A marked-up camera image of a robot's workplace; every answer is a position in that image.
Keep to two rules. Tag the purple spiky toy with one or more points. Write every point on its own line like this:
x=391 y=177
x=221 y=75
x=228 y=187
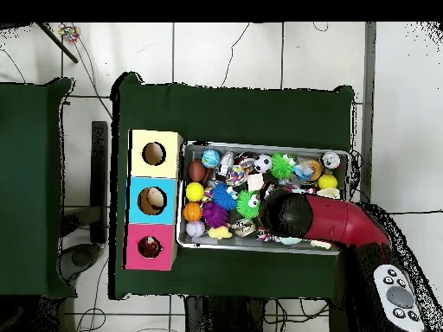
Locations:
x=214 y=214

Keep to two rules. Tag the yellow plush toy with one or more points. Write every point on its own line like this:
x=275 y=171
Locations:
x=219 y=232

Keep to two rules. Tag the light blue waffle cloth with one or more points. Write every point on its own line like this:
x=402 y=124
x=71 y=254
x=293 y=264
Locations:
x=290 y=240

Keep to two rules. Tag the tiger striped plush toy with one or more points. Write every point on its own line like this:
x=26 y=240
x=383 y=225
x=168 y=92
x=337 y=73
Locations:
x=149 y=247

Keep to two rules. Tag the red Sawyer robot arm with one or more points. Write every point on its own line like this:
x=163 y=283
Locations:
x=339 y=221

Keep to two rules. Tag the wooden box with three holes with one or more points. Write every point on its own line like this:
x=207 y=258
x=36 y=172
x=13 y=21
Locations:
x=138 y=214

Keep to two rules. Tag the blue spiky ball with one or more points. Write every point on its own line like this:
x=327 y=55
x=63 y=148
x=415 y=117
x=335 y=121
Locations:
x=224 y=196

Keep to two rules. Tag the blue globe ball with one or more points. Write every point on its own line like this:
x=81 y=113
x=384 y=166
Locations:
x=210 y=158

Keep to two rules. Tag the brown toy football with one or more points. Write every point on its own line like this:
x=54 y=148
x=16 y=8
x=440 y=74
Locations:
x=197 y=171

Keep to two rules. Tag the yellow ball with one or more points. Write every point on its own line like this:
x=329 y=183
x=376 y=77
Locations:
x=195 y=192

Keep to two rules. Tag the green spiky toy with eyes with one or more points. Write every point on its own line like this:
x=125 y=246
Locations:
x=280 y=166
x=248 y=204

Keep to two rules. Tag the orange toy basketball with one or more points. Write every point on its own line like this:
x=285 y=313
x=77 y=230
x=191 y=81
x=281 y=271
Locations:
x=192 y=211

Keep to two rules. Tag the black and white soccer ball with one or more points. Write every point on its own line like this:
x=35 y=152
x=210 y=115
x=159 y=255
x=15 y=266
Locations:
x=263 y=163

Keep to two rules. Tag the dark green table cloth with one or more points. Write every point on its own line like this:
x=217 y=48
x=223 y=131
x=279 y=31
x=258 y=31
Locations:
x=242 y=114

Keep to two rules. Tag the dark green side table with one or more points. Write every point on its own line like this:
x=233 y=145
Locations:
x=31 y=207

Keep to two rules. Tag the small colourful toy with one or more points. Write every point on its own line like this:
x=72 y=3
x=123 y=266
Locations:
x=69 y=33

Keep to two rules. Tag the black pole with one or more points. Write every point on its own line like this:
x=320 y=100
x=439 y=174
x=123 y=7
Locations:
x=57 y=42

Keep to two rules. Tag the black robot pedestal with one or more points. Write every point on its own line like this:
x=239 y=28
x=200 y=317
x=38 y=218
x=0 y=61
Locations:
x=221 y=316

